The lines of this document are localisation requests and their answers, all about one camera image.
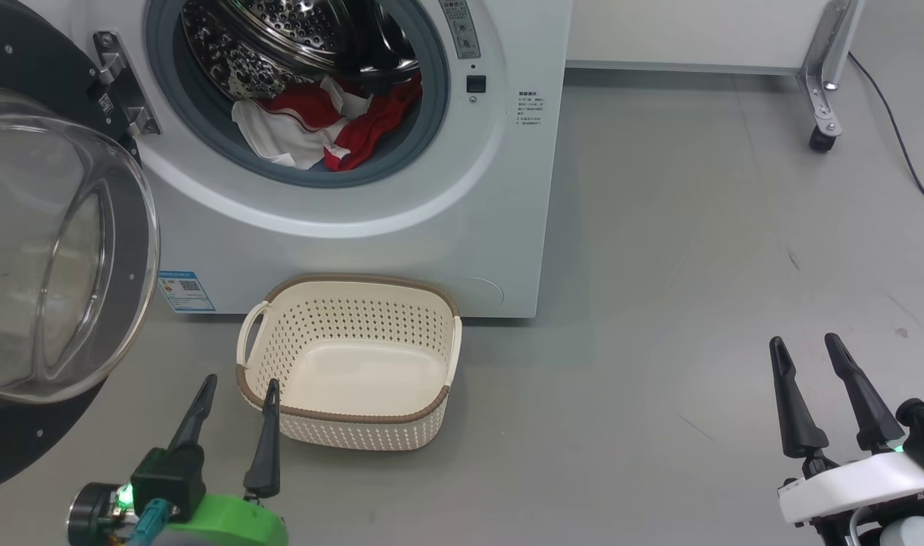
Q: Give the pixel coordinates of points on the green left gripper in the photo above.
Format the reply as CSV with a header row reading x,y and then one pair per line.
x,y
234,523

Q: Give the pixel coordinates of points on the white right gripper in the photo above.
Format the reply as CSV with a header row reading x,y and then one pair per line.
x,y
848,481

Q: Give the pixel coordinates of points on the black glass washing machine door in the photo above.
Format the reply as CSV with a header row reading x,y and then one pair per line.
x,y
52,250

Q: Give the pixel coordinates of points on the red white striped garment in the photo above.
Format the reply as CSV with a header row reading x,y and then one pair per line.
x,y
280,136

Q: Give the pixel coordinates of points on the plain red garment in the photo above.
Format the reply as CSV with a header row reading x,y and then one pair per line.
x,y
382,121

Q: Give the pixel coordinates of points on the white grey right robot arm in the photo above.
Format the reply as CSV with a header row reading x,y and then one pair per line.
x,y
913,531

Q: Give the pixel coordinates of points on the cream plastic laundry basket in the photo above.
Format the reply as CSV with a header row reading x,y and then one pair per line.
x,y
355,379

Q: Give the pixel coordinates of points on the white front-load washing machine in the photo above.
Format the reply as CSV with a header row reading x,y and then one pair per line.
x,y
446,227

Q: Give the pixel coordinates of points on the blue white energy label sticker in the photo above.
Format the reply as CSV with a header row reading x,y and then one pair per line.
x,y
186,292

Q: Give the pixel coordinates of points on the black cylindrical left gripper motor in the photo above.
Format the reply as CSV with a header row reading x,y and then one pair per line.
x,y
90,516

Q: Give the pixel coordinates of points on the silver flat stand with caster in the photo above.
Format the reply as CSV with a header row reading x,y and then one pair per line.
x,y
829,76

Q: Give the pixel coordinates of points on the white partition panel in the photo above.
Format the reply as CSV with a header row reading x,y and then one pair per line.
x,y
696,30

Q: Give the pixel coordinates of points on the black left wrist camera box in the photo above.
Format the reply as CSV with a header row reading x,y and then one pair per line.
x,y
170,478

